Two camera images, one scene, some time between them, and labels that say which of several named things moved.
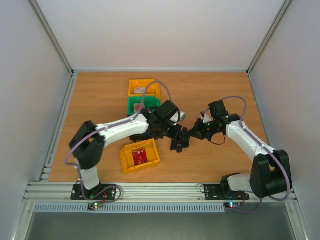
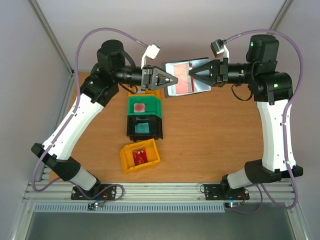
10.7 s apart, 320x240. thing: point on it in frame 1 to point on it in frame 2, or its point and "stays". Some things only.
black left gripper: (174, 136) to (150, 78)
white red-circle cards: (138, 107) stays
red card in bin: (140, 156) stays
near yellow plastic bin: (126, 155) stays
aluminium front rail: (147, 192) stays
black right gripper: (201, 130) to (223, 72)
